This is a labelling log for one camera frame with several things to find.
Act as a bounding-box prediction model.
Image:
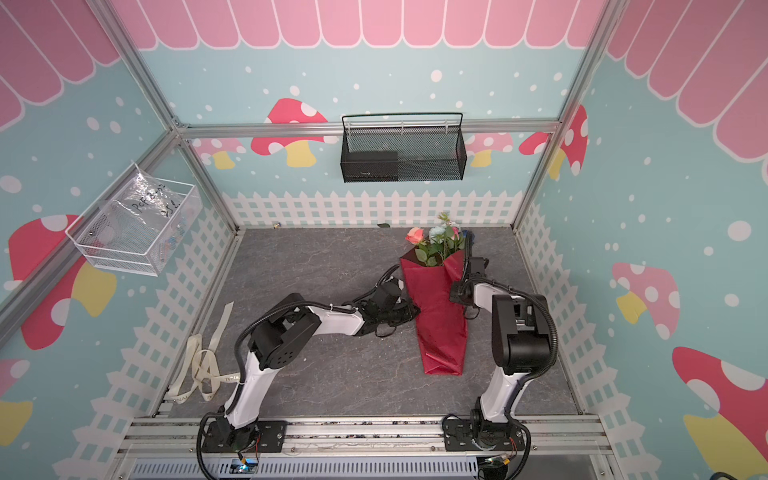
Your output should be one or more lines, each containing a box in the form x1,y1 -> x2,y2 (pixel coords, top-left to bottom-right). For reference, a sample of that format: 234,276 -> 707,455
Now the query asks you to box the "light blue fake flower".
412,213 -> 465,267

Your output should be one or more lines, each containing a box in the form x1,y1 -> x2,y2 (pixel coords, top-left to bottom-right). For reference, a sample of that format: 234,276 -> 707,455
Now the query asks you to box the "dark red wrapping paper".
400,249 -> 468,376

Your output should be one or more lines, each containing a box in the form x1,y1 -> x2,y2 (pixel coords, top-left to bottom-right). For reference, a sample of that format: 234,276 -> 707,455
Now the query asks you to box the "cream ribbon strip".
163,302 -> 240,404

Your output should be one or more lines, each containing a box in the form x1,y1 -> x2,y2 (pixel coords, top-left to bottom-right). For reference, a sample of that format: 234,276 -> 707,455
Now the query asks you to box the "clear plastic bag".
97,169 -> 184,253

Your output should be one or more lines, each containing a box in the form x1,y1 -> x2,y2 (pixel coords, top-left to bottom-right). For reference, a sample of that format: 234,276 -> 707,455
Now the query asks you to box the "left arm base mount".
200,418 -> 288,453

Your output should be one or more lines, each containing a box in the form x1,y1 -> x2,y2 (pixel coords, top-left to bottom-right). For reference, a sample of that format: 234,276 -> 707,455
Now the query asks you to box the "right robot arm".
450,256 -> 558,450

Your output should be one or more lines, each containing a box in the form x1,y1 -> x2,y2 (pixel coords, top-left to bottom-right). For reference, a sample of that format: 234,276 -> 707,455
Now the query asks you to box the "white wire basket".
65,165 -> 203,277

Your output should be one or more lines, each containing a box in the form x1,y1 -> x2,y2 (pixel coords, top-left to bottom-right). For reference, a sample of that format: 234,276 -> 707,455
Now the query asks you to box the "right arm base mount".
441,414 -> 528,452

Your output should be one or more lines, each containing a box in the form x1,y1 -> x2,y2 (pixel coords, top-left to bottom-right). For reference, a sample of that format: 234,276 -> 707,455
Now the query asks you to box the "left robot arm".
198,277 -> 420,451

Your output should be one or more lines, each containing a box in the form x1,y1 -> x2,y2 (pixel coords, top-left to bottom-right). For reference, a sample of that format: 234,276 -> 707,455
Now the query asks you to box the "black box in basket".
341,151 -> 399,183

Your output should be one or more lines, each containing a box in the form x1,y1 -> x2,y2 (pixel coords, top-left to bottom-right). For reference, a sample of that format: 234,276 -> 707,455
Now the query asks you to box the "aluminium corner frame post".
87,1 -> 239,234

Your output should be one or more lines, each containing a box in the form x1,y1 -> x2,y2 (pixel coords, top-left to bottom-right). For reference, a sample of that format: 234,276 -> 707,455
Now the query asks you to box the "black wire mesh basket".
341,112 -> 468,182

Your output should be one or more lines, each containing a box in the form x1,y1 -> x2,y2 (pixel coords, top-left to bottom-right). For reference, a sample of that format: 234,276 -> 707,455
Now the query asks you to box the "pink orange fake rose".
406,227 -> 425,245

